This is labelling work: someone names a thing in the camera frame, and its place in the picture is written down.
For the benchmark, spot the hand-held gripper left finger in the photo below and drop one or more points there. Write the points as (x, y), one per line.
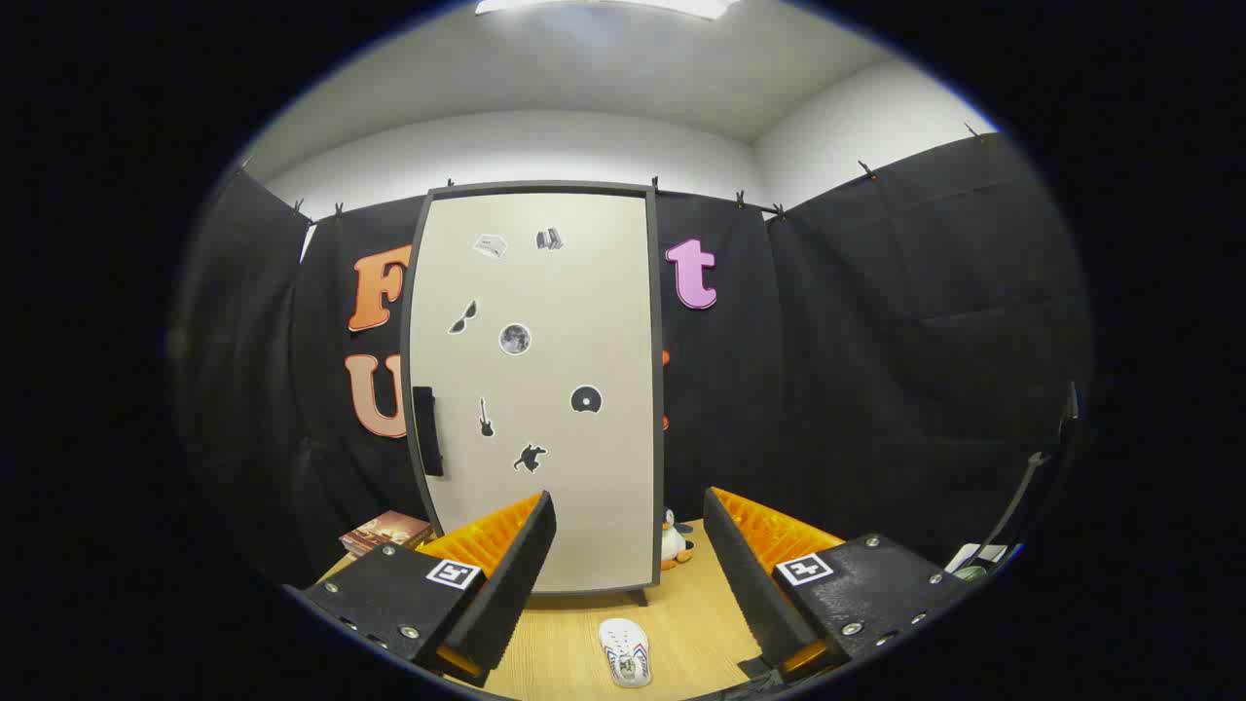
(516, 574)

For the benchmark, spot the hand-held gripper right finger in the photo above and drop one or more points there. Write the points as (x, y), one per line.
(745, 584)

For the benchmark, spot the white striped canvas shoe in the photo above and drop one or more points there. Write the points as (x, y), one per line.
(625, 650)

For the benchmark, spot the dark grey shoe cabinet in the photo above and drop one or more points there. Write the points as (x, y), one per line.
(659, 389)

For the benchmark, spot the penguin plush toy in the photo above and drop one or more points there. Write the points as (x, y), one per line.
(674, 545)

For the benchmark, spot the brown cover book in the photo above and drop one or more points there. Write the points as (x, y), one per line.
(386, 531)

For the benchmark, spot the white side table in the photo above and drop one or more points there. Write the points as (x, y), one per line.
(978, 560)

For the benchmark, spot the black backdrop cloth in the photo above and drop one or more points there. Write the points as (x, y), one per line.
(876, 341)

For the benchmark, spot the black stand pole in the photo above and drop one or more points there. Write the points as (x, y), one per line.
(1027, 477)

